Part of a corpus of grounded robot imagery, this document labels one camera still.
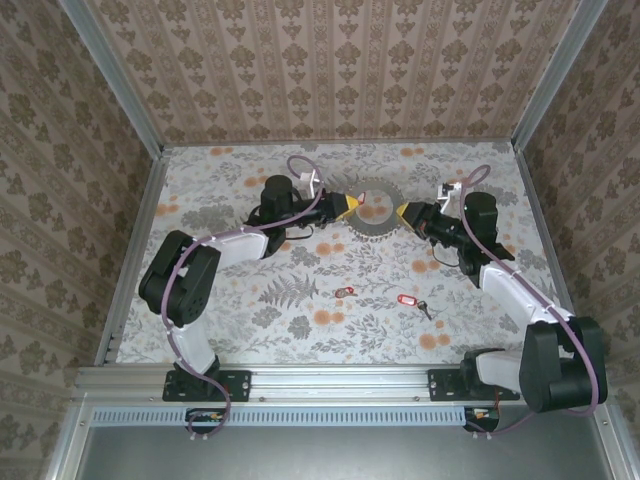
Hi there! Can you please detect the floral patterned table cover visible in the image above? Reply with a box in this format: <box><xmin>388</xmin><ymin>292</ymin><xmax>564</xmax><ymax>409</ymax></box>
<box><xmin>107</xmin><ymin>144</ymin><xmax>574</xmax><ymax>366</ymax></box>

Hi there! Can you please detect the grey metal sheet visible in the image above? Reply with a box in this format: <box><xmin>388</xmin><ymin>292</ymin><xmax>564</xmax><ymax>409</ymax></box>
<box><xmin>77</xmin><ymin>424</ymin><xmax>614</xmax><ymax>480</ymax></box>

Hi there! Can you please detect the thin aluminium rear rail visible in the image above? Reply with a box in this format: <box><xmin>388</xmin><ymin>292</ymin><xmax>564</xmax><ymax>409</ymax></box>
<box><xmin>162</xmin><ymin>141</ymin><xmax>519</xmax><ymax>150</ymax></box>

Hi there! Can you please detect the aluminium side rail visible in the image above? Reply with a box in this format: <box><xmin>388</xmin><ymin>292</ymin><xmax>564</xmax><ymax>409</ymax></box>
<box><xmin>93</xmin><ymin>147</ymin><xmax>172</xmax><ymax>369</ymax></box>
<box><xmin>513</xmin><ymin>142</ymin><xmax>577</xmax><ymax>321</ymax></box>

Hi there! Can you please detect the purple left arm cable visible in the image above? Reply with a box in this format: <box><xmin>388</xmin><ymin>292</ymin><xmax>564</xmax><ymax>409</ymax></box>
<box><xmin>163</xmin><ymin>154</ymin><xmax>331</xmax><ymax>444</ymax></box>

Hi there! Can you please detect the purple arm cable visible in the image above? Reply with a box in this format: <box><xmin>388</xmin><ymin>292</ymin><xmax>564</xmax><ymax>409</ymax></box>
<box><xmin>163</xmin><ymin>154</ymin><xmax>331</xmax><ymax>444</ymax></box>
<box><xmin>455</xmin><ymin>163</ymin><xmax>601</xmax><ymax>442</ymax></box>

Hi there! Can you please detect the aluminium frame post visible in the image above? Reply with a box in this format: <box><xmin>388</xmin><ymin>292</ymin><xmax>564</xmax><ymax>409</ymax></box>
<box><xmin>58</xmin><ymin>0</ymin><xmax>166</xmax><ymax>154</ymax></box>
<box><xmin>510</xmin><ymin>0</ymin><xmax>609</xmax><ymax>151</ymax></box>

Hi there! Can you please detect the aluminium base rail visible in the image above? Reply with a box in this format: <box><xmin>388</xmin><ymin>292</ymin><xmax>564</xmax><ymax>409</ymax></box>
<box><xmin>74</xmin><ymin>364</ymin><xmax>521</xmax><ymax>403</ymax></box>

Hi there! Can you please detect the black connector with coloured wires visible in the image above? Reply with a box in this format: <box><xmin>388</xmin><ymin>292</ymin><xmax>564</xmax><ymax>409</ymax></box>
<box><xmin>185</xmin><ymin>407</ymin><xmax>226</xmax><ymax>435</ymax></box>
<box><xmin>463</xmin><ymin>405</ymin><xmax>502</xmax><ymax>434</ymax></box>

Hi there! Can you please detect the slotted grey cable duct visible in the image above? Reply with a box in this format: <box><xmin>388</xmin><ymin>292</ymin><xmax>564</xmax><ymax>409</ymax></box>
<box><xmin>92</xmin><ymin>405</ymin><xmax>501</xmax><ymax>428</ymax></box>

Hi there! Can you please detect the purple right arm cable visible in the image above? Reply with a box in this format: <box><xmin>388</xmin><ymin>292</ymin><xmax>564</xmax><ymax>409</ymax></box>
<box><xmin>455</xmin><ymin>163</ymin><xmax>601</xmax><ymax>442</ymax></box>

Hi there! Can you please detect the aluminium frame bar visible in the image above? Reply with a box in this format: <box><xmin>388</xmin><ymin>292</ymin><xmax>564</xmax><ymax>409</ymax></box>
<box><xmin>47</xmin><ymin>399</ymin><xmax>96</xmax><ymax>480</ymax></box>
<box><xmin>594</xmin><ymin>399</ymin><xmax>640</xmax><ymax>480</ymax></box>

